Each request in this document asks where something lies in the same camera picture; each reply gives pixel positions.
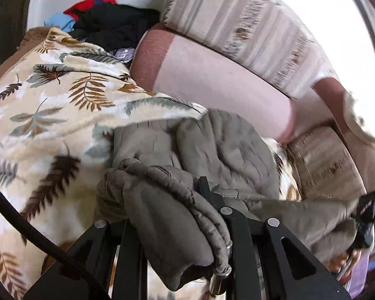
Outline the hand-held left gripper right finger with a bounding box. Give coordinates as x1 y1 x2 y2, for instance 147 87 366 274
197 176 351 300

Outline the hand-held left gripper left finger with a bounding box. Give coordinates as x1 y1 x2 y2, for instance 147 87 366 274
25 219 148 300

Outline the olive quilted hooded jacket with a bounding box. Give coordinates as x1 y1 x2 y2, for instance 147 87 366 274
95 109 375 296

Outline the person's right hand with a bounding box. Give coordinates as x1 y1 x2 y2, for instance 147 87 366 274
327 248 363 276

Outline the small striped floral cushion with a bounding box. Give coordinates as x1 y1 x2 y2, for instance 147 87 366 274
284 126 367 201

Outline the leaf print blanket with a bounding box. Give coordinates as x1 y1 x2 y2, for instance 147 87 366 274
0 26 302 300

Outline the pink sofa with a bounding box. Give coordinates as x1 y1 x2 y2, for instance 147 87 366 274
129 22 375 194

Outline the crumpled silvery plastic bag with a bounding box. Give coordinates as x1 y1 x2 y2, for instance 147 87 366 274
115 47 136 64

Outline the long striped floral cushion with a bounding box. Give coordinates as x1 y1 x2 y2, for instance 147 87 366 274
161 0 340 100

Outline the black garment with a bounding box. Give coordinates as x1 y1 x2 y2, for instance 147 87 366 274
69 4 161 54

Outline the light blue garment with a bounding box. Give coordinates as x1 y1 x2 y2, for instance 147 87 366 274
44 12 77 32

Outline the red garment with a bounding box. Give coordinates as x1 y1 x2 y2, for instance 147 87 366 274
63 0 118 18

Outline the black cable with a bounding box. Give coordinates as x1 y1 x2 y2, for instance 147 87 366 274
0 177 111 300

